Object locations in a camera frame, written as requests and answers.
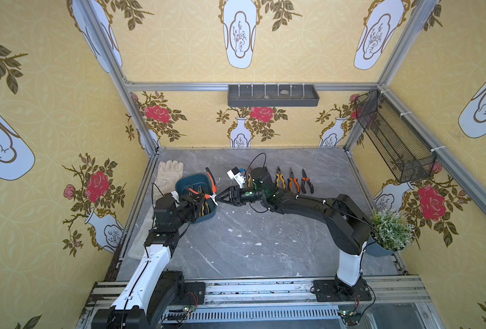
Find teal plastic storage box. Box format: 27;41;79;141
175;174;216;223

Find yellow black combination pliers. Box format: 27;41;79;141
275;167;287;189

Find orange black combination pliers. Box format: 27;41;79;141
288;168;300;193

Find orange black long-nose pliers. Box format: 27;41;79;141
300;169;315;194

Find yellow long-nose pliers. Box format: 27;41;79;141
246;167;253;188

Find orange black reversed pliers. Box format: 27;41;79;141
185;167;218;206

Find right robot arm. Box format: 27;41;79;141
215;167;373;287

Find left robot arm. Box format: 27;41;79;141
91;193;209;328

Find beige work glove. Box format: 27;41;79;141
152;160;184;200

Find white green work glove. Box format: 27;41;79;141
127;207;154;260

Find potted green plant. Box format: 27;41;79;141
366;210;414;257

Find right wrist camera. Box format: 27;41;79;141
227;167;246;189

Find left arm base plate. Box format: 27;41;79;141
170;282;206;307

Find grey wall shelf tray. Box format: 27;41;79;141
227;84;320;108

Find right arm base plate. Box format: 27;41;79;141
311;277;373;302

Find black wire mesh basket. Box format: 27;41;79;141
353;90;436;183

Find aluminium front rail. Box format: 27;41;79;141
75;275;445;329

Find aluminium corner frame post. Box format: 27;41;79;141
377;0;439;89

